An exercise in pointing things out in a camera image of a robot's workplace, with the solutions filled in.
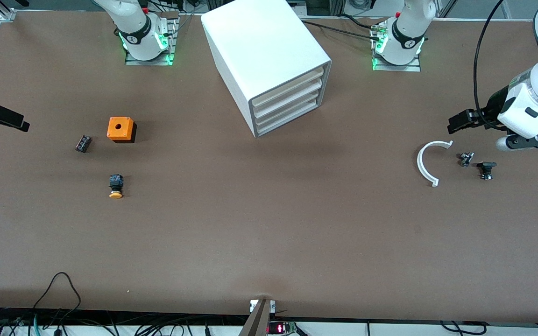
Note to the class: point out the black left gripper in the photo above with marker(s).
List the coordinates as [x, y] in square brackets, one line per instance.
[492, 107]

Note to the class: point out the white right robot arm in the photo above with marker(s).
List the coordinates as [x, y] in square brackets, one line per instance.
[140, 42]

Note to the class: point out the black button component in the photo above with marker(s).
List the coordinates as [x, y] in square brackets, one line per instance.
[486, 167]

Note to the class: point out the yellow push button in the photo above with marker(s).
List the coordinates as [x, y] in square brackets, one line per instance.
[116, 183]

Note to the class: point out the small black metal part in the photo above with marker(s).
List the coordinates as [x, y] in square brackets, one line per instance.
[466, 159]

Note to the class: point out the white curved plastic arc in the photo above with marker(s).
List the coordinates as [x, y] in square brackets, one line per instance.
[419, 163]

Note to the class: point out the small black electrical block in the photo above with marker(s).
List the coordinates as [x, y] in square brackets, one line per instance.
[83, 143]

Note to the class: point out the orange box with hole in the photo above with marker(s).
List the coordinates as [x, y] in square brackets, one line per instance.
[120, 128]

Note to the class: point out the circuit board with red display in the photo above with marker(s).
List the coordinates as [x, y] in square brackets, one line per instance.
[276, 328]

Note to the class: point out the aluminium frame corner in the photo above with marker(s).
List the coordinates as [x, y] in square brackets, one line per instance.
[5, 14]

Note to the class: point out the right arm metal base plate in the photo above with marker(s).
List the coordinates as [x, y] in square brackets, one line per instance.
[147, 62]

